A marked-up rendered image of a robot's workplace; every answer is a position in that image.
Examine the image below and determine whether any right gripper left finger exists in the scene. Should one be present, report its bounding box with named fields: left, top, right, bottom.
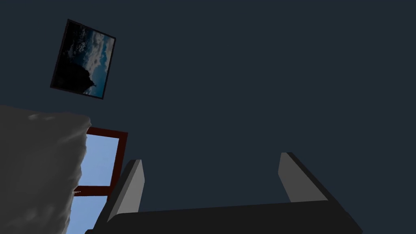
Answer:
left=93, top=159, right=145, bottom=230

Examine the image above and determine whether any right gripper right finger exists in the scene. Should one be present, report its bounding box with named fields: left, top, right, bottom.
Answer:
left=277, top=152, right=338, bottom=203

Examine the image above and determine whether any dark framed landscape picture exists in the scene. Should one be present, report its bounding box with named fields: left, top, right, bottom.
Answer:
left=50, top=19, right=117, bottom=100

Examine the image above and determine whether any grey curtain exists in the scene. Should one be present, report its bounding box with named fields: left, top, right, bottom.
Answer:
left=0, top=105, right=92, bottom=234

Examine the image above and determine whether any red framed window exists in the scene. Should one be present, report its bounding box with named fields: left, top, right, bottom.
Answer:
left=66, top=126, right=129, bottom=234

